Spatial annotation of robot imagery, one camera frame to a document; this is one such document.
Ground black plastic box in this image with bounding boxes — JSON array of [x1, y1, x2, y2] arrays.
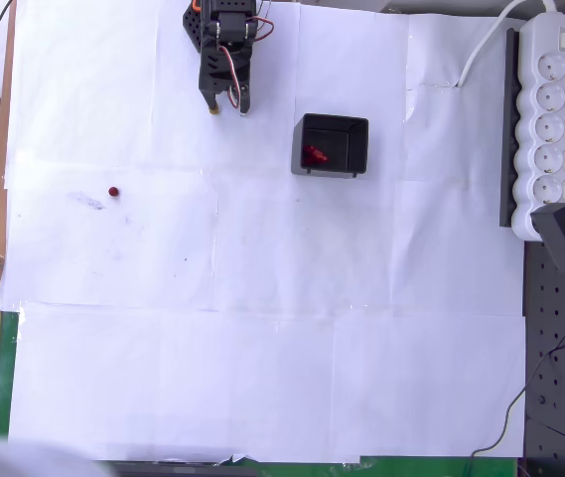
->
[[290, 112, 370, 181]]

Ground green cutting mat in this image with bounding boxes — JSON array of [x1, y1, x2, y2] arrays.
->
[[0, 309, 519, 477]]

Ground white paper sheet cover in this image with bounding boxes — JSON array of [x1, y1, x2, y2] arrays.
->
[[0, 0, 528, 464]]

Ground thin black adapter cable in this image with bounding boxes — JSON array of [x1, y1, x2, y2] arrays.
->
[[462, 271, 565, 477]]

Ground red beads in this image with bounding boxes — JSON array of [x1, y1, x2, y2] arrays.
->
[[302, 144, 330, 167]]

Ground white power cable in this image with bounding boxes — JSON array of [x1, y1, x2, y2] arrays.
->
[[457, 0, 560, 87]]

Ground white power strip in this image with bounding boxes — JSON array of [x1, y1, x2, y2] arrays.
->
[[509, 12, 565, 243]]

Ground black tray under power strip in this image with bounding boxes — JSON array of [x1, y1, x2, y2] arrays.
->
[[498, 27, 522, 230]]

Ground blurry grey object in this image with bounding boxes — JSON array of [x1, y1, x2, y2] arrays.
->
[[0, 423, 110, 477]]

